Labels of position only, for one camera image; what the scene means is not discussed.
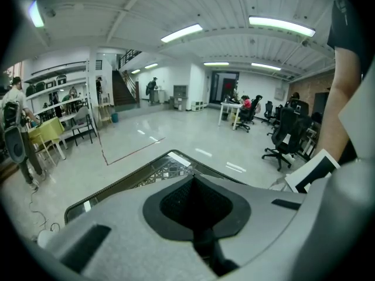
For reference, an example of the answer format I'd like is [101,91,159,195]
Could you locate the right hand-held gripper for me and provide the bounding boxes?
[284,149,341,194]

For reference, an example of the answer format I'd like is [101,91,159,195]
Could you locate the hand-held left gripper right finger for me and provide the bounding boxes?
[192,173,308,278]

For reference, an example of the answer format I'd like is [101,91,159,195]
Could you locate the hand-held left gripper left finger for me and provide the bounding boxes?
[46,173,213,281]

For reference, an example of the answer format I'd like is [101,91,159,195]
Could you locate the person's right forearm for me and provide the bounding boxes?
[315,46,362,164]

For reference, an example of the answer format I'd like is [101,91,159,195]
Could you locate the black office chair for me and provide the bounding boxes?
[261,106,313,172]
[260,100,284,126]
[233,94,264,133]

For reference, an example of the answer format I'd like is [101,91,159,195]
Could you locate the white round object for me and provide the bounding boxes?
[36,228,56,249]

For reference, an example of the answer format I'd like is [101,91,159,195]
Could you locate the white desk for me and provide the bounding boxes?
[217,101,244,128]

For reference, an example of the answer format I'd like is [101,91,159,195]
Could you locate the dark double door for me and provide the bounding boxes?
[210,71,240,104]

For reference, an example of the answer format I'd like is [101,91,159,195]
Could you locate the wooden step stool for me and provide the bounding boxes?
[97,103,114,128]

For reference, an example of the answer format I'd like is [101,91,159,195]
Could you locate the grey shell chair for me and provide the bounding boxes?
[69,106,98,146]

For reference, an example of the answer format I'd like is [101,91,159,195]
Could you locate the white storage drawers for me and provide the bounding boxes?
[190,100,208,112]

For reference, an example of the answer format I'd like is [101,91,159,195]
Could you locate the yellow-green covered table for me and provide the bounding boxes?
[28,116,67,161]

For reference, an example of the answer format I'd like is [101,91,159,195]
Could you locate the person's black sleeve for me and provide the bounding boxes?
[326,0,370,76]

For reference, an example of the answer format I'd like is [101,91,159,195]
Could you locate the dark staircase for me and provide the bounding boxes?
[111,68,141,107]

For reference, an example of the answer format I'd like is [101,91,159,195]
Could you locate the grey cabinet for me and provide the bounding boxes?
[169,84,189,112]

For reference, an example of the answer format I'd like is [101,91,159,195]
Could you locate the white shelf unit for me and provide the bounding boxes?
[22,59,99,142]

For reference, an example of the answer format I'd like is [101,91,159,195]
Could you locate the thin floor cable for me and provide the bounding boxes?
[28,186,62,234]

